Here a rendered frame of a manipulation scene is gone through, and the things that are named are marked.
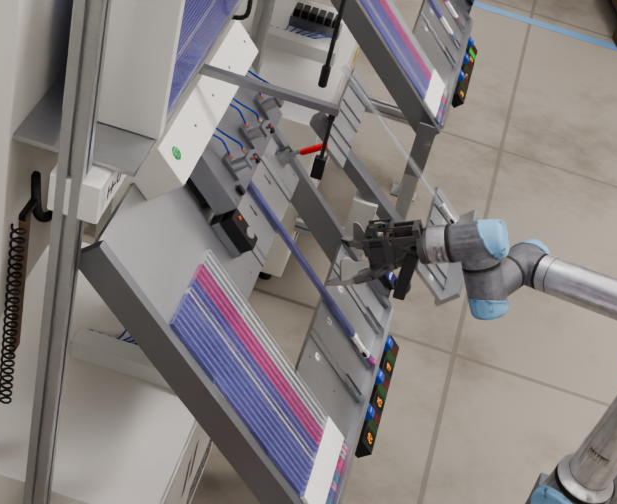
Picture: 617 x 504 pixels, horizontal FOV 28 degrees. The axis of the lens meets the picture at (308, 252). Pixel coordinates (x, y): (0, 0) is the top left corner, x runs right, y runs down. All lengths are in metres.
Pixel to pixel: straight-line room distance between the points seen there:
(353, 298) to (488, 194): 1.93
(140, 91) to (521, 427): 2.08
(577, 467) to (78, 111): 1.20
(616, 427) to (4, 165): 1.18
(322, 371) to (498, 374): 1.43
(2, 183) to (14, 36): 0.26
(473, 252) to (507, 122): 2.63
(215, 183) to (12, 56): 0.54
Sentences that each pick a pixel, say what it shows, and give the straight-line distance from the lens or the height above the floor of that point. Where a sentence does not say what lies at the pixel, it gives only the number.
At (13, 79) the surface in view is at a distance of 1.88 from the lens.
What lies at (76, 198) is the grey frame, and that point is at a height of 1.35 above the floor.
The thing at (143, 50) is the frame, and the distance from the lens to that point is 1.90.
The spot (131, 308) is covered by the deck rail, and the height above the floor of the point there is 1.13.
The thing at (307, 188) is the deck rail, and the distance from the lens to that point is 2.65.
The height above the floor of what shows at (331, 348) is 0.81.
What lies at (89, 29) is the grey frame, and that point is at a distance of 1.74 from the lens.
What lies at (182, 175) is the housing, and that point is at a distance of 2.12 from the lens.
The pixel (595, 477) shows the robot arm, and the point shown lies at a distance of 2.46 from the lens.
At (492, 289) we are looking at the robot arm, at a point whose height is 1.05.
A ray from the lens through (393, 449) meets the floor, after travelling 3.51.
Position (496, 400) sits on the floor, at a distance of 3.76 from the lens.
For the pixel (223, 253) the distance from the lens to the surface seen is 2.30.
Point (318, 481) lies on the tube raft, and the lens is 2.35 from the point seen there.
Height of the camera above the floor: 2.52
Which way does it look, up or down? 39 degrees down
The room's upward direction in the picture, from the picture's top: 15 degrees clockwise
